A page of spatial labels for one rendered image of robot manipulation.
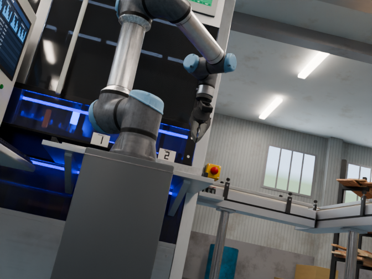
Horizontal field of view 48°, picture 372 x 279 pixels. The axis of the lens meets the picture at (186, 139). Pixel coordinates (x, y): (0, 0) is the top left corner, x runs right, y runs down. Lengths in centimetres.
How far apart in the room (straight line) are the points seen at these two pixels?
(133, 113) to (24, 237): 102
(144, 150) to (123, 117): 14
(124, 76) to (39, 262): 103
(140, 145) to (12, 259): 106
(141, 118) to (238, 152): 851
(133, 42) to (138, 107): 29
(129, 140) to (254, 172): 855
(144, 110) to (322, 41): 512
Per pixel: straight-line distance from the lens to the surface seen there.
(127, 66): 143
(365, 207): 205
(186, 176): 170
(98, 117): 138
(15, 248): 210
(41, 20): 237
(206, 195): 212
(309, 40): 617
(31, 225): 209
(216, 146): 964
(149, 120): 126
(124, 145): 123
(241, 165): 967
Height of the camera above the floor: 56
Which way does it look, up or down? 15 degrees up
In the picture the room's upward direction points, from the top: 12 degrees clockwise
